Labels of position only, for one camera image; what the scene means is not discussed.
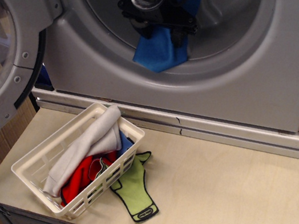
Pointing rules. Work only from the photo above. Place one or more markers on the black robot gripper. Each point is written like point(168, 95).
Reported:
point(178, 19)

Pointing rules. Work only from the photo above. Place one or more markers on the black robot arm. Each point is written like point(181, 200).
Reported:
point(149, 4)

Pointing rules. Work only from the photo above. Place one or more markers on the grey toy washing machine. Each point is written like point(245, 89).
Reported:
point(242, 67)

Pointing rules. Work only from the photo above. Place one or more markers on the small blue cloth in basket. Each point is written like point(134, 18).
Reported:
point(126, 144)

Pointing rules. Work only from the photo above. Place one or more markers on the white grey cloth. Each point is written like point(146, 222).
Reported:
point(101, 137)

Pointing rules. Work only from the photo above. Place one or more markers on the red cloth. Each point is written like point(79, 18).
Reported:
point(86, 172)

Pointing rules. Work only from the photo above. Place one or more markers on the green cloth with black trim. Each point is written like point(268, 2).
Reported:
point(132, 191)

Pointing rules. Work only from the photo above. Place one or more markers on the white plastic basket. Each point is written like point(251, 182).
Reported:
point(33, 169)

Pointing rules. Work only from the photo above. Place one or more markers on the aluminium profile rail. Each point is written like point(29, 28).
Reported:
point(235, 134)

